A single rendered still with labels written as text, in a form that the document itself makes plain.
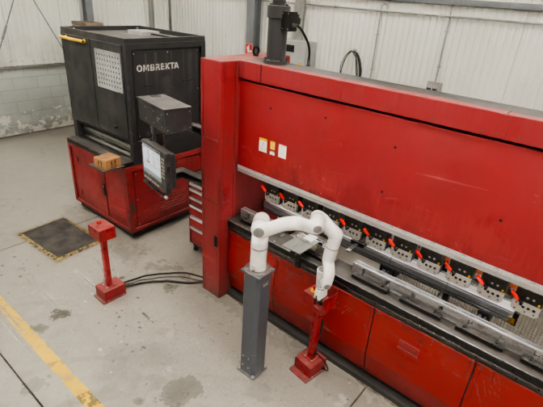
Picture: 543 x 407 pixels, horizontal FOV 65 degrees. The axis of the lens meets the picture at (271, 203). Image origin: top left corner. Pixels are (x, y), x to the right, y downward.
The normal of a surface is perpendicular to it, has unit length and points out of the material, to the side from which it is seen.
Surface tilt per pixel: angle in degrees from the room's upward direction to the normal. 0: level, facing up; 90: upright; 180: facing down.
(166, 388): 0
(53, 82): 90
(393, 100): 90
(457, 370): 90
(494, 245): 90
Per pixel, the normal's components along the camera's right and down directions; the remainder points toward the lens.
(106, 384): 0.07, -0.89
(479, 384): -0.65, 0.30
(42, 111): 0.77, 0.33
